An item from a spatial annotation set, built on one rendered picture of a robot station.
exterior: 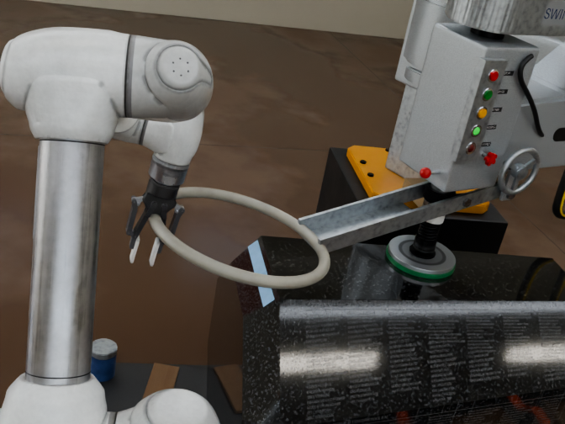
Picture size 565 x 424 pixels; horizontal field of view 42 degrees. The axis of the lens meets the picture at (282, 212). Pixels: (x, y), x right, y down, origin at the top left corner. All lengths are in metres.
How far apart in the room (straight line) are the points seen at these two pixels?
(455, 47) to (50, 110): 1.21
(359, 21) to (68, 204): 7.56
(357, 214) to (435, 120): 0.35
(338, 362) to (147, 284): 1.60
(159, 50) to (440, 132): 1.12
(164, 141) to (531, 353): 1.25
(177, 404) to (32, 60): 0.57
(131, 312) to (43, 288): 2.11
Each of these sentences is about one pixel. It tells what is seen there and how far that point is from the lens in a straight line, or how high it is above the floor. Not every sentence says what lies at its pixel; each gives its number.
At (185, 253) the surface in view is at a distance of 1.72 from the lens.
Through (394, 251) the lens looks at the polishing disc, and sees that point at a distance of 2.31.
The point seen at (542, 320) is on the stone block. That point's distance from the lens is 2.36.
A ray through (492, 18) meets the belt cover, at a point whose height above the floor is 1.61.
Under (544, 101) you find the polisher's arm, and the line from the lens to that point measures 2.25.
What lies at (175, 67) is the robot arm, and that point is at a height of 1.61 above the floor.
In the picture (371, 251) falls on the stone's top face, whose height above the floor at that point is 0.83.
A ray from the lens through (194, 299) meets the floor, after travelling 3.40.
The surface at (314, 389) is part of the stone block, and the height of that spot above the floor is 0.66.
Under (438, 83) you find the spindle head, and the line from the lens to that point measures 2.10.
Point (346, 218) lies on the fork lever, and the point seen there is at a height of 0.98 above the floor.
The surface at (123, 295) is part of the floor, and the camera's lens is 3.38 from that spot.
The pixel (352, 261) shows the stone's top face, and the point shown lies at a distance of 2.26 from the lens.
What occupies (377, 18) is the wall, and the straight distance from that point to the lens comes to 8.67.
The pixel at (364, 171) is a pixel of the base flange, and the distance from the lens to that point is 3.01.
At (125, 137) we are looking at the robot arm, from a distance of 1.74.
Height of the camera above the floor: 1.95
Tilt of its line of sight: 27 degrees down
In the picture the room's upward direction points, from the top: 11 degrees clockwise
